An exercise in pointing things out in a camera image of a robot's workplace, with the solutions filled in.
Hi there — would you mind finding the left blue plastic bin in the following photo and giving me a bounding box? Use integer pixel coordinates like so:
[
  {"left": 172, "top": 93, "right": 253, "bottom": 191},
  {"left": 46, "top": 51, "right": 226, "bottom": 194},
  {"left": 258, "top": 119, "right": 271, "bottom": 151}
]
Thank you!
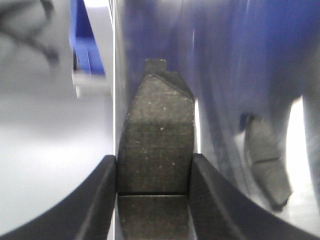
[{"left": 69, "top": 0, "right": 105, "bottom": 75}]

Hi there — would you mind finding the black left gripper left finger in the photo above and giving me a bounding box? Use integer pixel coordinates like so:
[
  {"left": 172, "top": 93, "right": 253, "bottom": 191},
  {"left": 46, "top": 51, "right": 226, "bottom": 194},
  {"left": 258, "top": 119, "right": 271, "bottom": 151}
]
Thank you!
[{"left": 0, "top": 155, "right": 116, "bottom": 240}]

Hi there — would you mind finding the brake pad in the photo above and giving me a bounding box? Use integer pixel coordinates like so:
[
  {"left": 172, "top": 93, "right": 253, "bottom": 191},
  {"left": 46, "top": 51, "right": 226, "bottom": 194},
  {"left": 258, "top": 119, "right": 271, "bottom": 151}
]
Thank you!
[
  {"left": 116, "top": 59, "right": 195, "bottom": 240},
  {"left": 244, "top": 114, "right": 292, "bottom": 212}
]

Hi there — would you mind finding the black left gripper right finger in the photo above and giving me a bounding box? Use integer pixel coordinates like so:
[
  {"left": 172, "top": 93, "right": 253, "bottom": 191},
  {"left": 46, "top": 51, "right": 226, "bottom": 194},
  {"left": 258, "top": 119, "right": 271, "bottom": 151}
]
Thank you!
[{"left": 189, "top": 153, "right": 318, "bottom": 240}]

